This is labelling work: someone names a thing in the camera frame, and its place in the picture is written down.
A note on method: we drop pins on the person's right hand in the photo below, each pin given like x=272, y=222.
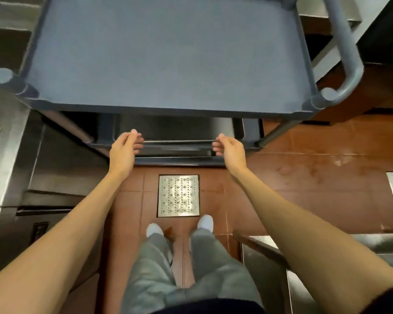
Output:
x=233, y=155

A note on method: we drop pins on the white right shoe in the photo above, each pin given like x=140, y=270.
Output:
x=205, y=223

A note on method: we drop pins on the perforated metal floor drain cover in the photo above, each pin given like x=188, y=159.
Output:
x=178, y=196

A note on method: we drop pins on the person's right forearm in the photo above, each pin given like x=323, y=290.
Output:
x=301, y=245

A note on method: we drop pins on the grey plastic utility cart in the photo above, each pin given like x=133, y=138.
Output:
x=163, y=52

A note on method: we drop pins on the white shoe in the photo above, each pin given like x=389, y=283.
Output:
x=205, y=223
x=154, y=229

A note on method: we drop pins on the person's left forearm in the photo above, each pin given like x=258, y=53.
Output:
x=55, y=245

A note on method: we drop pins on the person's left hand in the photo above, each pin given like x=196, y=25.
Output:
x=121, y=156

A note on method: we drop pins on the black control panel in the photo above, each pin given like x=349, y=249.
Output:
x=39, y=231

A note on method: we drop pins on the grey trousers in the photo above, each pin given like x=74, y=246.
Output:
x=213, y=274

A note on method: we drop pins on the person's left thumb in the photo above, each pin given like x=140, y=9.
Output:
x=129, y=135

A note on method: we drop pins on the stainless steel kitchen appliance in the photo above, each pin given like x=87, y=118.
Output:
x=16, y=179

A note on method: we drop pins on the stainless steel work table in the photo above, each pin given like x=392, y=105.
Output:
x=268, y=274

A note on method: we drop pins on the person's right thumb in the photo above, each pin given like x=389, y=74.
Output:
x=224, y=138

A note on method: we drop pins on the dark shirt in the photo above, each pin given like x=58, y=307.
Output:
x=216, y=307

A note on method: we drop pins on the white left shoe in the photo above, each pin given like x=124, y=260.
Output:
x=154, y=229

